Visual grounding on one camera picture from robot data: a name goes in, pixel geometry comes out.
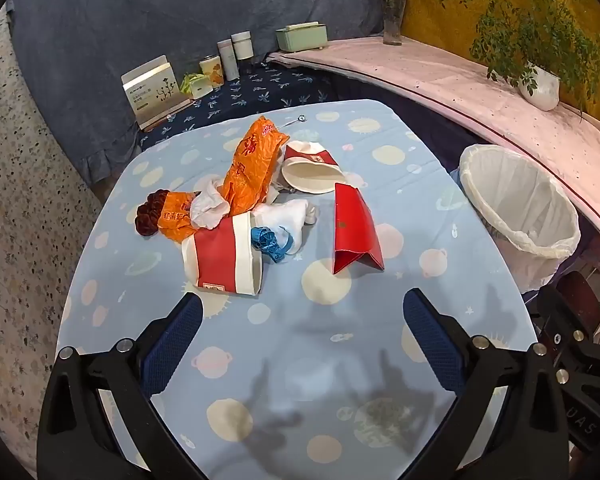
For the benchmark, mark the red and white paper cup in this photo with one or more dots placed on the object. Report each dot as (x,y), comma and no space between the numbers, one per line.
(215,255)
(310,175)

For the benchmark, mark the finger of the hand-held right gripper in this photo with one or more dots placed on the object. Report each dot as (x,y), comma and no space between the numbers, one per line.
(565,310)

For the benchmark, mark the blue backdrop cloth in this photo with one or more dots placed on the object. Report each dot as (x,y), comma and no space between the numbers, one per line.
(130,10)

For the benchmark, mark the small orange plastic bag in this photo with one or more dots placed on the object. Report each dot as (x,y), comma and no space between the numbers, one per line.
(177,215)

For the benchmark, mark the white card box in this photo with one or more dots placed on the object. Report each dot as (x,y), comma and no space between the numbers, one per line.
(152,92)

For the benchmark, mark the dark red hair scrunchie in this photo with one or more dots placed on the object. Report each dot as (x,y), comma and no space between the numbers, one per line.
(147,215)

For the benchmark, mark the blue ribbon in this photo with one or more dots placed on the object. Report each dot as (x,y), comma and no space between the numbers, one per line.
(265,240)

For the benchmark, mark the pink cloth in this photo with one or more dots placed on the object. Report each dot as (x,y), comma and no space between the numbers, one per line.
(430,75)

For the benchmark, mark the bin with white liner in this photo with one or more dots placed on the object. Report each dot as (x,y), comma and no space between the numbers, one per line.
(520,200)

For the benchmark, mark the light blue planet tablecloth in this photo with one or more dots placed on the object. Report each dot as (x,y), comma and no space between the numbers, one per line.
(330,310)

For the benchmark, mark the white paper towel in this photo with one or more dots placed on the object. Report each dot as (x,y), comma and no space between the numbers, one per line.
(207,207)

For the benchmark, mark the pale green tissue box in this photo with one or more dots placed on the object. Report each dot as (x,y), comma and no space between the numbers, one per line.
(302,37)

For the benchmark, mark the large orange plastic bag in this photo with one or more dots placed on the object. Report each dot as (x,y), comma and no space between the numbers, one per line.
(250,160)

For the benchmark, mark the red paper box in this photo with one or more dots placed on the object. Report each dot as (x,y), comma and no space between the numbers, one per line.
(352,230)

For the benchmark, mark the navy dragonfly print cloth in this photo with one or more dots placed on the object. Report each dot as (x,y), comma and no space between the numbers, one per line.
(260,90)

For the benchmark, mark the white canister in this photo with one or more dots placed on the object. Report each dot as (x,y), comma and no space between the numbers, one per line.
(242,47)

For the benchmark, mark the green packet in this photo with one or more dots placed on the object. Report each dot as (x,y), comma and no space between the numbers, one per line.
(197,87)

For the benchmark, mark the yellow cloth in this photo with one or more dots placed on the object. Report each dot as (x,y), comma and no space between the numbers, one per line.
(445,20)

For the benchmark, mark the glass vase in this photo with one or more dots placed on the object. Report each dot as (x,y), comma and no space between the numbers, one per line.
(394,27)

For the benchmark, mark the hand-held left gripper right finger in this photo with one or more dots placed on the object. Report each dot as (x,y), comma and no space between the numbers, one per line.
(432,345)

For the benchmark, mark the white glove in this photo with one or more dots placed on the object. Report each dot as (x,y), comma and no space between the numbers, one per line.
(285,215)

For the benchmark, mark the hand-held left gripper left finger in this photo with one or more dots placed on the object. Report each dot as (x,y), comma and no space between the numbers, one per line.
(172,345)

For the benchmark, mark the white plant pot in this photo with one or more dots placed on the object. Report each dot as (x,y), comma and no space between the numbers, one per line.
(542,87)

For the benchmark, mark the green leafy plant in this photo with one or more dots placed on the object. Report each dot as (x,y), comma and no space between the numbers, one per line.
(525,25)

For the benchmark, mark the yellow printed can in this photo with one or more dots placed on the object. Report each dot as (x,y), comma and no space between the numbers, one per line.
(211,71)

